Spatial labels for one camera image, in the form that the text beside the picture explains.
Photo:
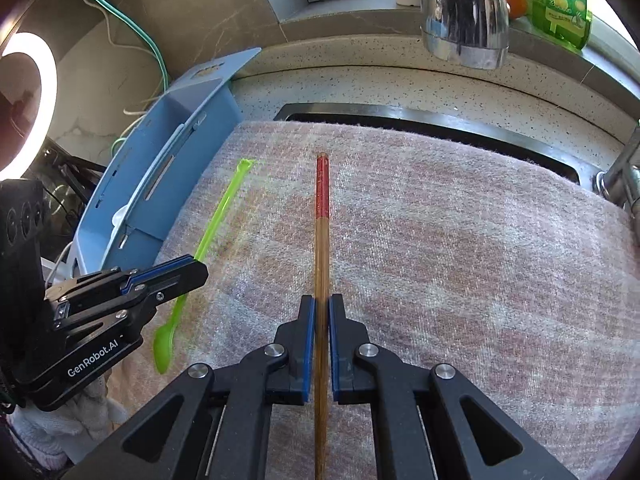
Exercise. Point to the blue plastic drain basket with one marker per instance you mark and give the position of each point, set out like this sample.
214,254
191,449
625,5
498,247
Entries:
165,125

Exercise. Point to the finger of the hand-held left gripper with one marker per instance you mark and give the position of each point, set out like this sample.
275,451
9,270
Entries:
175,282
95,282

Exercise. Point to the red-tipped bamboo chopstick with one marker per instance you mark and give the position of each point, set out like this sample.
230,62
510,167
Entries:
322,240

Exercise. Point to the white ceramic spoon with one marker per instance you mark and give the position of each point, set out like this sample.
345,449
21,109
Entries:
120,217

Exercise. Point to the black tripod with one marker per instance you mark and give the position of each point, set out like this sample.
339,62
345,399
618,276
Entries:
75,167

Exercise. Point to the green dish soap bottle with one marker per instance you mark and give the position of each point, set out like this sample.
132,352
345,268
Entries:
560,5

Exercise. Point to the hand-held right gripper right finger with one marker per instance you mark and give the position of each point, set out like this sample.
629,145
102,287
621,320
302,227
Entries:
334,355

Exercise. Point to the steel sink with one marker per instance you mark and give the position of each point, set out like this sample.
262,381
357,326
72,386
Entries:
400,115

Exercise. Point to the pink woven towel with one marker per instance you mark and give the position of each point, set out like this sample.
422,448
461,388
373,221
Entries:
450,260

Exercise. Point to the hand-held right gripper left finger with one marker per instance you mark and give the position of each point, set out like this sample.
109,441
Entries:
309,350

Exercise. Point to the chrome faucet head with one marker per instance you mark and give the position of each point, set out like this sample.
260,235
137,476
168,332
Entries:
460,20

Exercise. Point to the chrome faucet base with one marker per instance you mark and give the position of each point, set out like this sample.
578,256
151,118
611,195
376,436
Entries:
622,175

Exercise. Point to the person's left hand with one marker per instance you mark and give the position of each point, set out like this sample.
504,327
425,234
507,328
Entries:
50,435

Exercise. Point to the green plastic spoon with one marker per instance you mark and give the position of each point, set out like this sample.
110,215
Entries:
162,350

